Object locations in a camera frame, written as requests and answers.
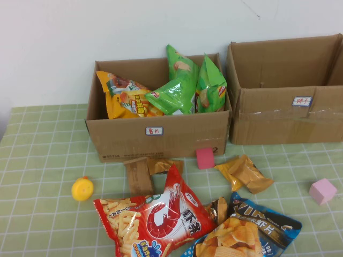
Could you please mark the red shrimp stick bag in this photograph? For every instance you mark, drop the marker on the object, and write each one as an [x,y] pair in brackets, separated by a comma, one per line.
[160,214]

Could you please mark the dark brown small snack pack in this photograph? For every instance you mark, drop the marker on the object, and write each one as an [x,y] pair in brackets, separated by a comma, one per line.
[219,211]

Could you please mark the gold snack pack with dark print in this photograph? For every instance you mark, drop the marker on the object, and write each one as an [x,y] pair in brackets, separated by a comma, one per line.
[158,166]

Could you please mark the long brown snack bar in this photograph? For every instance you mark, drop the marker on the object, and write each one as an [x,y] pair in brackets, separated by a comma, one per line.
[138,176]

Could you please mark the yellow small snack pack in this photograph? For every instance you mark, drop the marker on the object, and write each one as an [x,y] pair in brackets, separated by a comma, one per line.
[225,171]

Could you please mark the gold brown snack pack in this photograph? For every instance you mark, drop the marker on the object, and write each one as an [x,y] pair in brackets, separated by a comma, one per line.
[249,176]

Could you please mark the cardboard box with chips label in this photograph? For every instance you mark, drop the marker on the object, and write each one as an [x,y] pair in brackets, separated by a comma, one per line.
[174,139]

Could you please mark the white chips label sticker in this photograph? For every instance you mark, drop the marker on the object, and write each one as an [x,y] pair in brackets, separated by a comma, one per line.
[154,131]

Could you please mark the green chip bag with red logo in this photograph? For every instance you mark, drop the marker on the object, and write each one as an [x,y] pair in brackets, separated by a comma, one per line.
[174,96]

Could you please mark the hot pink foam cube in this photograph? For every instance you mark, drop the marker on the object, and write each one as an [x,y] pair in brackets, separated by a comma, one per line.
[205,158]

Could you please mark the yellow chip bag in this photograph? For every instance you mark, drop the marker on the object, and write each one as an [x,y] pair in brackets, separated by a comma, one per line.
[118,107]

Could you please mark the tall green chip bag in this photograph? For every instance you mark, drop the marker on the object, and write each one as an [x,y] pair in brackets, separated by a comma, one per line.
[179,67]

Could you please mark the green chip bag with zigzag edge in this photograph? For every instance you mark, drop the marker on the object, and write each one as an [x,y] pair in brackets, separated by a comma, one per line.
[211,80]

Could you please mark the cardboard box with biscuit label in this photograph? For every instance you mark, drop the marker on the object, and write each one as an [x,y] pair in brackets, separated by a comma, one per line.
[268,125]

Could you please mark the yellow duck toy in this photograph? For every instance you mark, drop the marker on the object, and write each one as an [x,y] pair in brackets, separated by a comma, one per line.
[82,189]

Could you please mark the blue shrimp chips bag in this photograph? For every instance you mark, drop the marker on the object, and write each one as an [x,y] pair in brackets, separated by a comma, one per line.
[241,235]

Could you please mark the white biscuit label sticker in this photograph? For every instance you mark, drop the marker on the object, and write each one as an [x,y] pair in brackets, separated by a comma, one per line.
[302,101]

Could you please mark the green checked tablecloth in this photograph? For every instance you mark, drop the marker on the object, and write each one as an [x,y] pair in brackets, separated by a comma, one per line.
[40,160]

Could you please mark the light pink foam cube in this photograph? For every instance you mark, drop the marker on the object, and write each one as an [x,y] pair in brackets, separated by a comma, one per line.
[323,191]

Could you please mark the plain cardboard box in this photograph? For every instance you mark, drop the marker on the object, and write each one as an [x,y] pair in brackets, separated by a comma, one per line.
[338,72]

